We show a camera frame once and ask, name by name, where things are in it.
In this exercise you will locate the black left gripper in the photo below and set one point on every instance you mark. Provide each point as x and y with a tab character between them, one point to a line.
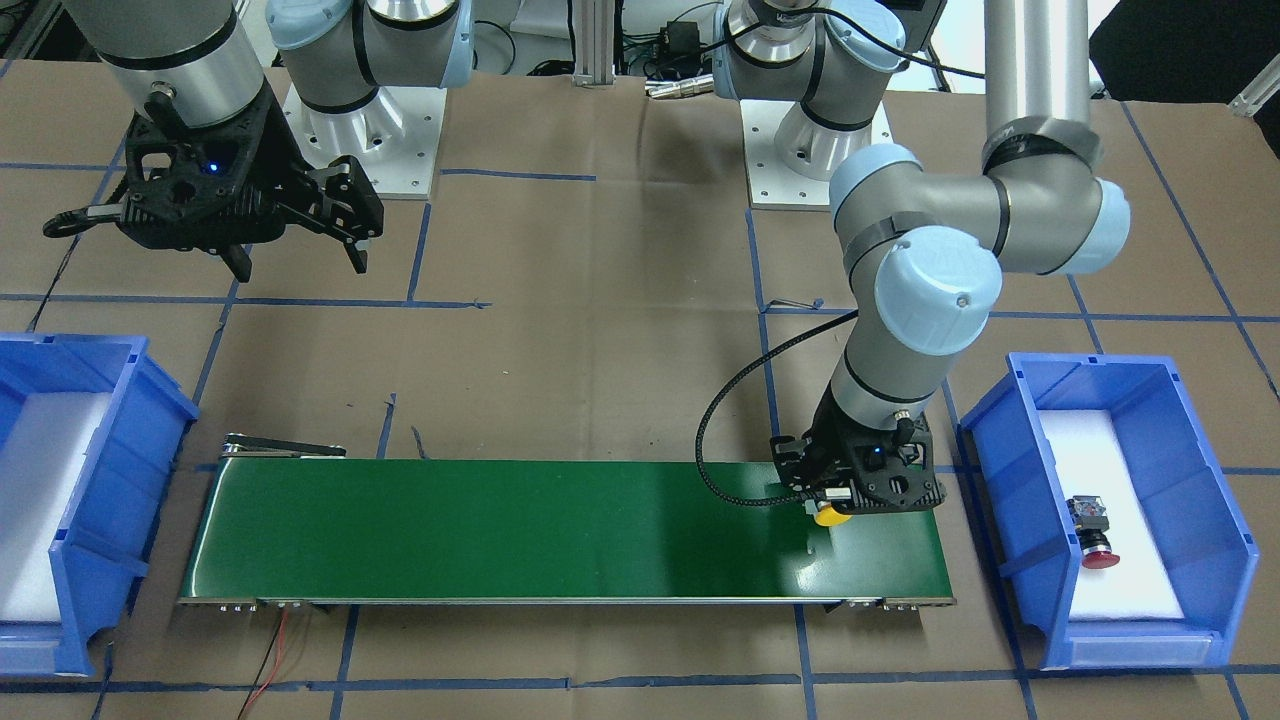
826	432

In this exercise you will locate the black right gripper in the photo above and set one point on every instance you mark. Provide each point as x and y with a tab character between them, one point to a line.
283	160

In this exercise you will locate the yellow push button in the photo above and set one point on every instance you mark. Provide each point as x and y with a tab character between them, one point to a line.
828	515

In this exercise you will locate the red push button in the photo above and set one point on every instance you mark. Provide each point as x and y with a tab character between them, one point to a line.
1089	517

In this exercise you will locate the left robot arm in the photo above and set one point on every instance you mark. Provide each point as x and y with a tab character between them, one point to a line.
924	253

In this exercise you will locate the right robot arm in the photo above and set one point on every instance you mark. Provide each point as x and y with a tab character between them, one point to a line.
337	53

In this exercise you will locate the green conveyor belt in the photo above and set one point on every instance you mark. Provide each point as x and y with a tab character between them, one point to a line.
310	529

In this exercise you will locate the white foam pad destination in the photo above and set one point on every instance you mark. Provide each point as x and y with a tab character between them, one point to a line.
43	458

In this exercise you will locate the blue source bin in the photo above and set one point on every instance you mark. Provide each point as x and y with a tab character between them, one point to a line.
1199	530

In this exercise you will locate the blue destination bin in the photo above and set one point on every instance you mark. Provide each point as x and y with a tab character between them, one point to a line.
101	548

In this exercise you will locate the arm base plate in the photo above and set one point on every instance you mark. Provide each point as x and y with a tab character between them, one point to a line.
396	138
790	158

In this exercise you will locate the aluminium frame post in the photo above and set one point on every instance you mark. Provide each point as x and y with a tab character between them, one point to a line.
593	35

